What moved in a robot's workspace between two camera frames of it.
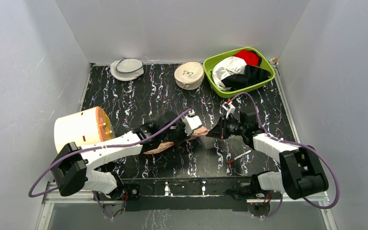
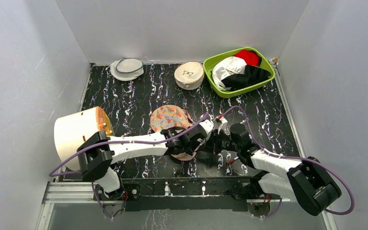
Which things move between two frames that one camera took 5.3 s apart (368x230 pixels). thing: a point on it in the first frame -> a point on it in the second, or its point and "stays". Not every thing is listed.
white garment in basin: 226,67 stays
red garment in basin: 250,57 stays
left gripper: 184,134 -> 190,151
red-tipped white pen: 229,161 stays
